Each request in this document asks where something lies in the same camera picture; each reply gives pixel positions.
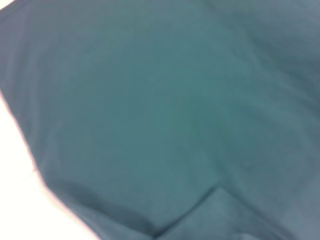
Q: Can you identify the blue shirt with FREE print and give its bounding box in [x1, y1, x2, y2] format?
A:
[0, 0, 320, 240]

